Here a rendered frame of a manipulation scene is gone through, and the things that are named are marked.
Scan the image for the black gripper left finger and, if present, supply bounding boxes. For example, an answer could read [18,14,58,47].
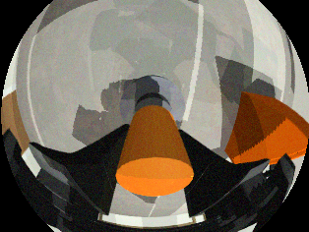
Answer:
[29,124,130,215]

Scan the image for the orange knob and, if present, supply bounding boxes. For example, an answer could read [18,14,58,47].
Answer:
[115,105,194,196]

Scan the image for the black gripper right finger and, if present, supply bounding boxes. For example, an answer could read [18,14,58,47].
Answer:
[178,129,270,218]

